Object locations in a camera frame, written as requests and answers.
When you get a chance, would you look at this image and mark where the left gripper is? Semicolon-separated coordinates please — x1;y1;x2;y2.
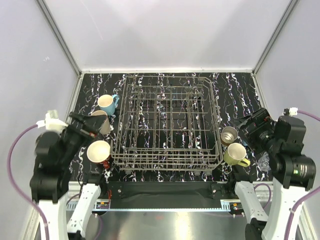
59;110;108;166

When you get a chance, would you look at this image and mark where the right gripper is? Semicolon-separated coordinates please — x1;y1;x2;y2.
231;107;282;155

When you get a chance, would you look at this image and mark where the beige paper cup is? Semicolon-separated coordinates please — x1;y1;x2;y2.
91;110;111;135

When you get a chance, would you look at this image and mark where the light blue mug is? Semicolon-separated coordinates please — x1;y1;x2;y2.
97;94;120;116

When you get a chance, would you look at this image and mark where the yellow-green mug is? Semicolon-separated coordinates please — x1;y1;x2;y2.
223;142;251;168

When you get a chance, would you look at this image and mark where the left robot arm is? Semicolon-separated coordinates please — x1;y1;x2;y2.
29;110;108;240

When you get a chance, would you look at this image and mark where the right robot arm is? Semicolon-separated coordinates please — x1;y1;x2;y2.
226;107;320;240

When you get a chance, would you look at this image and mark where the steel brown tumbler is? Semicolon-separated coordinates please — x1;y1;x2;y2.
220;126;238;146

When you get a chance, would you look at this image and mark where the red mug cream interior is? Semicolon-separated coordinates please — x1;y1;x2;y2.
86;140;111;169

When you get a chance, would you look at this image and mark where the clear glass cup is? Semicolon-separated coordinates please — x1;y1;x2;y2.
257;152;271;172

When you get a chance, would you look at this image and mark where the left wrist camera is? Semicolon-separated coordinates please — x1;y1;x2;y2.
36;109;68;133

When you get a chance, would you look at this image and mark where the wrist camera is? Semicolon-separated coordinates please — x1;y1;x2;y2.
36;109;68;133
283;107;299;117

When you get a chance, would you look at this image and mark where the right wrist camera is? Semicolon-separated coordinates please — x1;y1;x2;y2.
283;107;299;117

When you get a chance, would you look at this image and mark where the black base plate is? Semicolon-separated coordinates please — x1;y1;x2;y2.
100;181;238;200

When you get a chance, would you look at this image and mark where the grey wire dish rack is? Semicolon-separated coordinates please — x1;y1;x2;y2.
111;74;223;174

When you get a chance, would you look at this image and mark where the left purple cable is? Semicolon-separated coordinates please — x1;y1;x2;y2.
6;124;51;240

